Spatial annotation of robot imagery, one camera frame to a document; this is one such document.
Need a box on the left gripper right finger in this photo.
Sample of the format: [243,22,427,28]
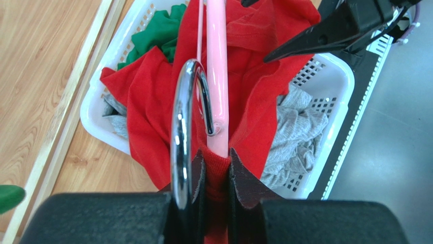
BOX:
[228,149,408,243]

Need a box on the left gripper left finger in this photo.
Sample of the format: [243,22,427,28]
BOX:
[20,151,206,243]

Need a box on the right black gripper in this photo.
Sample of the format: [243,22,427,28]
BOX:
[264,1,421,63]

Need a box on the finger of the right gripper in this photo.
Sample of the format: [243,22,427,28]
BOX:
[240,0,259,8]

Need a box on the pink hanger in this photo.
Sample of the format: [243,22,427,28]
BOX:
[170,0,230,210]

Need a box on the red t shirt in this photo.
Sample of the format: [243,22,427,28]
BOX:
[101,1,321,243]

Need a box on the white plastic laundry basket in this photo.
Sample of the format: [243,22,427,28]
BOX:
[80,1,355,199]

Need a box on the green garment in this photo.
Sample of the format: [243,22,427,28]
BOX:
[117,4,187,70]

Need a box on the grey garment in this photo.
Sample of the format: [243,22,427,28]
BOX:
[104,81,328,189]

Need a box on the wooden clothes rack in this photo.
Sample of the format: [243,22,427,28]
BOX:
[1,1,125,243]

